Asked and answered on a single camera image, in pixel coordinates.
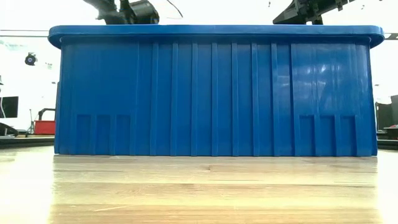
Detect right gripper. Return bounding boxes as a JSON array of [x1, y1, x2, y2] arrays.
[[272, 0, 326, 26]]

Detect blue plastic bin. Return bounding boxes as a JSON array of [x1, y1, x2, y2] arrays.
[[48, 24, 386, 157]]

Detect dark cabinet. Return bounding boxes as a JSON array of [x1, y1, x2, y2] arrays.
[[374, 94, 398, 132]]

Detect red box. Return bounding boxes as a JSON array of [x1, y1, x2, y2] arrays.
[[34, 119, 57, 136]]

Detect thin black tripod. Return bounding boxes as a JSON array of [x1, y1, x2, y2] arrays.
[[25, 108, 36, 135]]

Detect black computer monitor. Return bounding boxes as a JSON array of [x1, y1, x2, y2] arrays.
[[0, 96, 19, 119]]

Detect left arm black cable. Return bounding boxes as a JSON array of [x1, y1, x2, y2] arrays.
[[164, 0, 184, 19]]

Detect black curved handle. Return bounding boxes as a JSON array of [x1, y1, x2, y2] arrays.
[[37, 108, 57, 121]]

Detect black aluminium table frame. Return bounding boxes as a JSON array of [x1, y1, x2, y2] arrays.
[[0, 136, 398, 151]]

